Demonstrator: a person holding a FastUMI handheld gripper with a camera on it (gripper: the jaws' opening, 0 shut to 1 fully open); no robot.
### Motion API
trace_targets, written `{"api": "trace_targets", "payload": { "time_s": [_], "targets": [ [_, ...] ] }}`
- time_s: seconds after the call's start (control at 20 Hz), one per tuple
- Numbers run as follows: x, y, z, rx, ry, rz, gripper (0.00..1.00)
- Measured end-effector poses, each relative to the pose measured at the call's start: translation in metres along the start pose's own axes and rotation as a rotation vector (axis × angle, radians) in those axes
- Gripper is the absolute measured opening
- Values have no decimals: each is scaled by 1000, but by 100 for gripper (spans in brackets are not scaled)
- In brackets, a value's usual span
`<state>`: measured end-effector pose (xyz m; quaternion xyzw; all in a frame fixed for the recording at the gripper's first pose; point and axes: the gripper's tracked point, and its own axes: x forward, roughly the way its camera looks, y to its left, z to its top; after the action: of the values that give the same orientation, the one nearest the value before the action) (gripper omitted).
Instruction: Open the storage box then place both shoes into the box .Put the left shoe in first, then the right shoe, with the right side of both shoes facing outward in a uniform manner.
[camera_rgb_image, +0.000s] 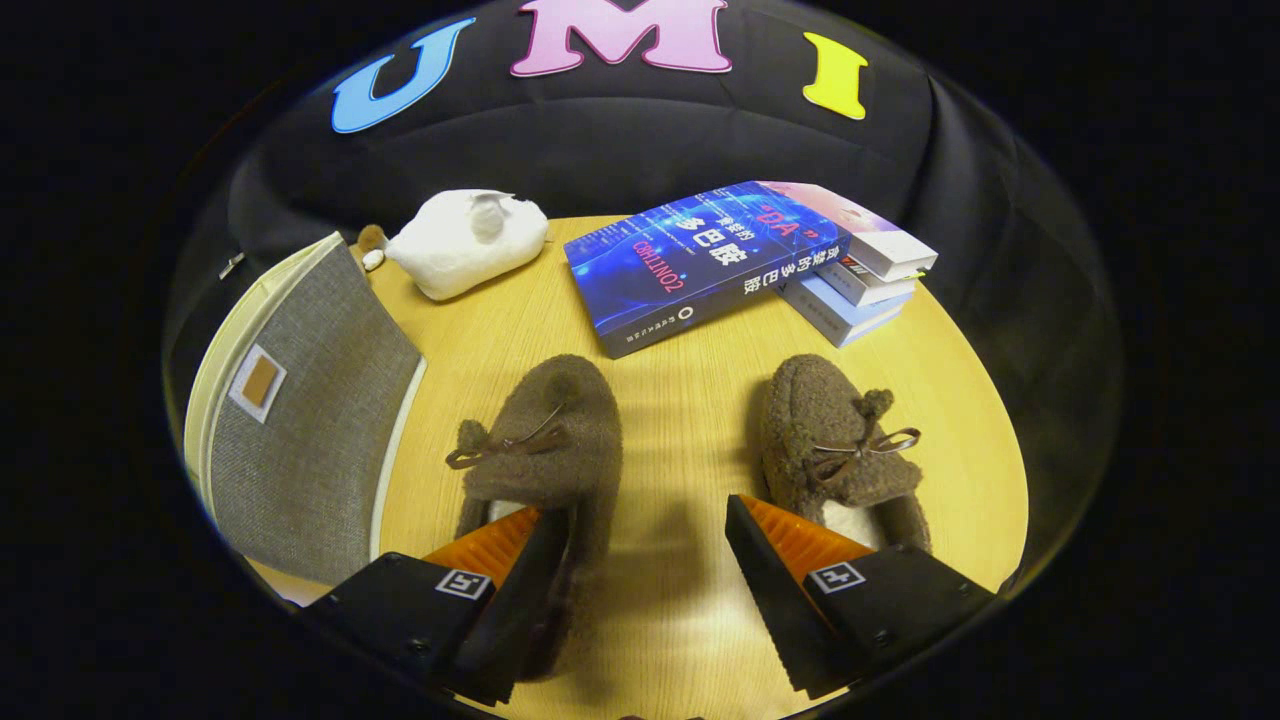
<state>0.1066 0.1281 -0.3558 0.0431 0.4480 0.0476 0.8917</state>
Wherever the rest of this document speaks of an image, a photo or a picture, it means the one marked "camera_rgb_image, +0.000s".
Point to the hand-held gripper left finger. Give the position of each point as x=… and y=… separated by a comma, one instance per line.
x=525, y=610

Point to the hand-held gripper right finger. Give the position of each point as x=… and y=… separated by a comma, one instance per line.
x=775, y=600

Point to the brown fuzzy shoe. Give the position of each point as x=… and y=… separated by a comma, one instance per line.
x=820, y=410
x=550, y=430

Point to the grey fabric storage box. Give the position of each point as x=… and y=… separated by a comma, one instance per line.
x=320, y=450

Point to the fabric storage box lid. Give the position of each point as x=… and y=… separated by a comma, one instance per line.
x=205, y=400

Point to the light blue book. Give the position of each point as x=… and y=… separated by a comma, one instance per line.
x=840, y=315

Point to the book with red black spine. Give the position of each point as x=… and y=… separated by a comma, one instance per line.
x=870, y=285

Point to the white plush toy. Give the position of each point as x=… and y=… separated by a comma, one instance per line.
x=460, y=250

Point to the pink book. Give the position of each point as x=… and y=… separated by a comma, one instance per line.
x=890, y=245

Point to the small brown plush toy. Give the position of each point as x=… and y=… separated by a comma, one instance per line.
x=372, y=238

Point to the small silver clip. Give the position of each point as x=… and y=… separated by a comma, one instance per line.
x=232, y=265

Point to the black backdrop cloth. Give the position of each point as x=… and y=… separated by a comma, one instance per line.
x=620, y=140

